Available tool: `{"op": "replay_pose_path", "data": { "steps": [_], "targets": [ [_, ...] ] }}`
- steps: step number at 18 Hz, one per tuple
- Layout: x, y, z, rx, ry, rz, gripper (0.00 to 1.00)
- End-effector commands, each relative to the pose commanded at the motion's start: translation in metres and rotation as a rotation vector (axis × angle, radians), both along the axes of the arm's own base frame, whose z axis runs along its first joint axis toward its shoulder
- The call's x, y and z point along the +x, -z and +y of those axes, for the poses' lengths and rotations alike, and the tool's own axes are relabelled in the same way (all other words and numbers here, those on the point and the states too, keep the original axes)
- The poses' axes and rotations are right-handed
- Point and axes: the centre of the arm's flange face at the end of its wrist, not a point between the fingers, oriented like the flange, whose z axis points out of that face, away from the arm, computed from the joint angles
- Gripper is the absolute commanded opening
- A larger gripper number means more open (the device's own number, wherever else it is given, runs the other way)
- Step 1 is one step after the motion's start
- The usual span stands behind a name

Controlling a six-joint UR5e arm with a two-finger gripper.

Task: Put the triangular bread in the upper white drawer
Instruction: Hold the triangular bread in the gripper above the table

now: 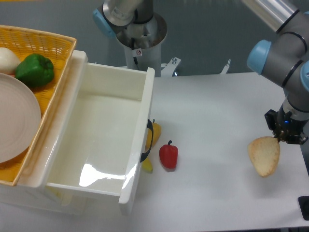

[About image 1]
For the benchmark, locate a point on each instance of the pink plate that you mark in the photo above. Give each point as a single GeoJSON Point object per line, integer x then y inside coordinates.
{"type": "Point", "coordinates": [20, 116]}

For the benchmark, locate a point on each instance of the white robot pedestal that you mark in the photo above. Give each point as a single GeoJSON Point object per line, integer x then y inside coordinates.
{"type": "Point", "coordinates": [142, 47]}

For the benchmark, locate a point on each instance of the triangle bread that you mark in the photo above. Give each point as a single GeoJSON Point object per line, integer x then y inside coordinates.
{"type": "Point", "coordinates": [264, 154]}

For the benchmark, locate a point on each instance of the upper white drawer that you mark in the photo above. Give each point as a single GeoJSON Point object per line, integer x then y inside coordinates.
{"type": "Point", "coordinates": [104, 140]}

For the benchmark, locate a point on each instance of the white onion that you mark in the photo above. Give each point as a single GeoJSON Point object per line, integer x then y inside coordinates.
{"type": "Point", "coordinates": [8, 61]}

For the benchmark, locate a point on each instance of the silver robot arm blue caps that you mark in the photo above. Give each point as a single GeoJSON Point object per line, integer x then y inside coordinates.
{"type": "Point", "coordinates": [280, 62]}

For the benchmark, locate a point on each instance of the white drawer cabinet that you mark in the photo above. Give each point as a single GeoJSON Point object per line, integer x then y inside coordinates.
{"type": "Point", "coordinates": [31, 189]}

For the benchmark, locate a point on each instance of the yellow bell pepper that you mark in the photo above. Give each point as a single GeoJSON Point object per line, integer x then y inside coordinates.
{"type": "Point", "coordinates": [154, 135]}

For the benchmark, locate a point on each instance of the yellow woven basket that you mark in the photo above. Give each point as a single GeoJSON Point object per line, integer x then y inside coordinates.
{"type": "Point", "coordinates": [59, 49]}

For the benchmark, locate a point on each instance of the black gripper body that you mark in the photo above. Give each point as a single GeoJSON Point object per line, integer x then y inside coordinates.
{"type": "Point", "coordinates": [281, 121]}

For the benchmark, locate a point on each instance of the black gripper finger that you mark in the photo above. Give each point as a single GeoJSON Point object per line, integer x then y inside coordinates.
{"type": "Point", "coordinates": [278, 136]}
{"type": "Point", "coordinates": [300, 140]}

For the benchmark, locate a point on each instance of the green bell pepper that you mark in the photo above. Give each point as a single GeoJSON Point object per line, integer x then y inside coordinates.
{"type": "Point", "coordinates": [35, 71]}

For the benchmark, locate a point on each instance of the red bell pepper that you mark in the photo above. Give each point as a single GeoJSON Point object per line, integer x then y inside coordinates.
{"type": "Point", "coordinates": [168, 155]}

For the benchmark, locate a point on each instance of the black object at table edge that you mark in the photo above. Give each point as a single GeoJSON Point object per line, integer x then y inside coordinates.
{"type": "Point", "coordinates": [304, 206]}

